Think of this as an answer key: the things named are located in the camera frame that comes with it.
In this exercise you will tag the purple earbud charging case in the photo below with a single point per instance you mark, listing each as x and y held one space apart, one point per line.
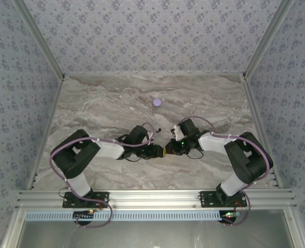
157 102

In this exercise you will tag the aluminium side rail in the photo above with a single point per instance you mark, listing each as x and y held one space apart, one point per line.
258 129
47 129

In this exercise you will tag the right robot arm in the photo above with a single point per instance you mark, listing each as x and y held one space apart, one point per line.
245 160

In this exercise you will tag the small control board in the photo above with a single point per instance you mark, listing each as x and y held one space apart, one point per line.
83 214
228 215

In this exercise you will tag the grey metal panel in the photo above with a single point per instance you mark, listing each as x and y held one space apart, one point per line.
155 235

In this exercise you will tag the long aluminium base rail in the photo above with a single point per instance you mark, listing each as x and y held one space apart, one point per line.
155 197

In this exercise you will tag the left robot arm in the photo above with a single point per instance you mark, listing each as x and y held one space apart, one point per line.
75 155

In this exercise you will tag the aluminium corner post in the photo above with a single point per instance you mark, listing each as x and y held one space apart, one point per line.
267 38

